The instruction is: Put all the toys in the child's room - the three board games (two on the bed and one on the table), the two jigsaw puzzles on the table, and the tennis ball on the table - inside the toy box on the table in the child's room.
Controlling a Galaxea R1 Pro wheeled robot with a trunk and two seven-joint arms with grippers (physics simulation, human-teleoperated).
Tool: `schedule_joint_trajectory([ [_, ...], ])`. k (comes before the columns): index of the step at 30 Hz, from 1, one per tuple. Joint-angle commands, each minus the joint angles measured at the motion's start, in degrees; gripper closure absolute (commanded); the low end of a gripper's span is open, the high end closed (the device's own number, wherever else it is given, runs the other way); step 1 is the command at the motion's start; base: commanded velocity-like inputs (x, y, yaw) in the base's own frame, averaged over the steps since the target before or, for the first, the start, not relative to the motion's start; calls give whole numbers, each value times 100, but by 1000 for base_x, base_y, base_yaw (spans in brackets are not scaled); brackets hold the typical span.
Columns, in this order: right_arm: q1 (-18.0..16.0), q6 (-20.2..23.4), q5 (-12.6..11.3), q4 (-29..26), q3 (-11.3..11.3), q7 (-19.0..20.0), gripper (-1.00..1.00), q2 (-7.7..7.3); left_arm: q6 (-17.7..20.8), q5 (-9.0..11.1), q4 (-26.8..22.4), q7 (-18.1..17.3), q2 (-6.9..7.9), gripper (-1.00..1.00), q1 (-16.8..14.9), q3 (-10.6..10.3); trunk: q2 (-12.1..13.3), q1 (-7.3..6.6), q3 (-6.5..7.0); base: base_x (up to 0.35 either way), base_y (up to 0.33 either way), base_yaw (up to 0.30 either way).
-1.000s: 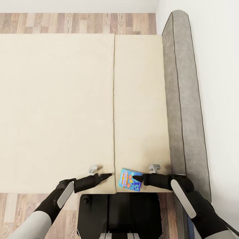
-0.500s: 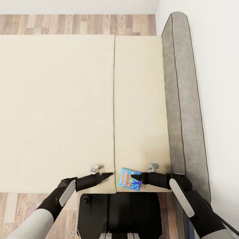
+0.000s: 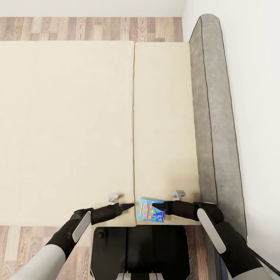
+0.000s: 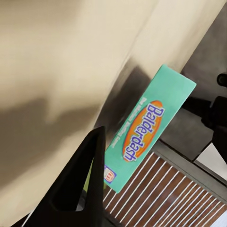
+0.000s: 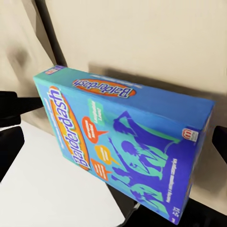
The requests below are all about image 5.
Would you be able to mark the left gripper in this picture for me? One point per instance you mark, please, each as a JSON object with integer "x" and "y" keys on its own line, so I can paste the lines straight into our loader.
{"x": 11, "y": 107}

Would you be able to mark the board game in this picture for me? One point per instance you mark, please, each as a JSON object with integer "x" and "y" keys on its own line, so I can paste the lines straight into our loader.
{"x": 144, "y": 141}

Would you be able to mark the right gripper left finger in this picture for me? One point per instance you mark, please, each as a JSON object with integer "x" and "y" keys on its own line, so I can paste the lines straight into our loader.
{"x": 11, "y": 142}

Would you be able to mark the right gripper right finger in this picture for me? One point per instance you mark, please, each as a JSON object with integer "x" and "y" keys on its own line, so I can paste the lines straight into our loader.
{"x": 219, "y": 140}

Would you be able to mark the bed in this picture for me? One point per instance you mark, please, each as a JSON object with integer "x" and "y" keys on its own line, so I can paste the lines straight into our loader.
{"x": 174, "y": 45}

